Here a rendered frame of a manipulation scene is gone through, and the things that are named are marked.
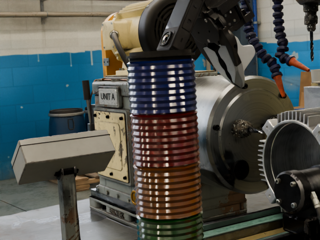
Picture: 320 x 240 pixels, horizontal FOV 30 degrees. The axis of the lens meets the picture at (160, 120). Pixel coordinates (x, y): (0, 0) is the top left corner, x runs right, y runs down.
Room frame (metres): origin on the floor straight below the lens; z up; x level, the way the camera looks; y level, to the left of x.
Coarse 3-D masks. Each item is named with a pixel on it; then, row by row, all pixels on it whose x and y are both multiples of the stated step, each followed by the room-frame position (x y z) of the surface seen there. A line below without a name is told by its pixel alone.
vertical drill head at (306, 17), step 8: (296, 0) 1.10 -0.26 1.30; (304, 0) 1.06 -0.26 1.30; (312, 0) 1.04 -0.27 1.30; (304, 8) 1.08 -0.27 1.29; (312, 8) 1.07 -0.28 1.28; (304, 16) 1.09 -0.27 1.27; (312, 16) 1.08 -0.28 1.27; (304, 24) 1.09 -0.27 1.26; (312, 24) 1.08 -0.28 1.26; (312, 32) 1.09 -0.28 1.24; (312, 40) 1.09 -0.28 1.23; (312, 48) 1.09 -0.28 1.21; (312, 56) 1.09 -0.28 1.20
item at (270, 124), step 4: (268, 120) 1.06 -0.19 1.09; (272, 120) 1.06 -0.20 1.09; (276, 120) 1.06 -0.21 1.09; (264, 124) 1.07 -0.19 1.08; (268, 124) 1.06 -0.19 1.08; (272, 124) 1.05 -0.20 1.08; (276, 124) 1.06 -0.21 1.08; (264, 128) 1.07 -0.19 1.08; (268, 128) 1.06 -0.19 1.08; (272, 128) 1.05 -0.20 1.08; (316, 128) 0.96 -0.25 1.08; (268, 132) 1.06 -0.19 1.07; (316, 132) 0.96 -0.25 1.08; (316, 136) 0.96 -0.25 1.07; (268, 192) 1.06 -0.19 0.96; (268, 196) 1.06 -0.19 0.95; (272, 196) 1.06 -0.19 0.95; (272, 200) 1.06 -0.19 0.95
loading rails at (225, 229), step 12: (240, 216) 1.03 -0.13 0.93; (252, 216) 1.04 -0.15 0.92; (264, 216) 1.05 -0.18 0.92; (276, 216) 1.05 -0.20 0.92; (204, 228) 0.98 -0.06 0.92; (216, 228) 1.00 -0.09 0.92; (228, 228) 0.99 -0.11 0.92; (240, 228) 0.99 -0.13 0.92; (252, 228) 1.00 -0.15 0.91; (264, 228) 1.01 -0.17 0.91; (276, 228) 1.03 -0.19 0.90
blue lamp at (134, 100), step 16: (128, 64) 0.51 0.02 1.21; (144, 64) 0.50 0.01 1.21; (160, 64) 0.49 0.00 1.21; (176, 64) 0.50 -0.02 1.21; (192, 64) 0.51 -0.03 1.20; (128, 80) 0.52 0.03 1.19; (144, 80) 0.50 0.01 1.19; (160, 80) 0.49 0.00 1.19; (176, 80) 0.50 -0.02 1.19; (192, 80) 0.51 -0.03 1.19; (144, 96) 0.50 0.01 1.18; (160, 96) 0.49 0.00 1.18; (176, 96) 0.50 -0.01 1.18; (192, 96) 0.51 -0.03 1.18; (144, 112) 0.50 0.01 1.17; (160, 112) 0.49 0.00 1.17; (176, 112) 0.50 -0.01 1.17
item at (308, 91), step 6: (306, 90) 1.09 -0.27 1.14; (312, 90) 1.07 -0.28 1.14; (318, 90) 1.06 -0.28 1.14; (306, 96) 1.09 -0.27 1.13; (312, 96) 1.07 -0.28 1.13; (318, 96) 1.06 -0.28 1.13; (306, 102) 1.09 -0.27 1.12; (312, 102) 1.07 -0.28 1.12; (318, 102) 1.06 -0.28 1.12; (306, 108) 1.09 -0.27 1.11
